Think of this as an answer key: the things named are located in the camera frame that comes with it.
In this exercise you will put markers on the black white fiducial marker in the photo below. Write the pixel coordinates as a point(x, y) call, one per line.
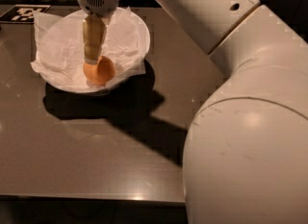
point(22, 14)

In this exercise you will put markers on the orange fruit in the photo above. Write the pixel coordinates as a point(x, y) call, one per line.
point(101, 72)

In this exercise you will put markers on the white bowl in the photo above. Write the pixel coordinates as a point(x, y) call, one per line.
point(143, 38)

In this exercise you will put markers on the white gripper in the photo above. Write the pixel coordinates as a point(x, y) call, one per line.
point(96, 2)

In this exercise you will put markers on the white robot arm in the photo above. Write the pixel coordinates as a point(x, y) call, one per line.
point(245, 159)

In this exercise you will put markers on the white crumpled paper liner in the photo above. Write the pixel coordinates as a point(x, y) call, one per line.
point(61, 50)

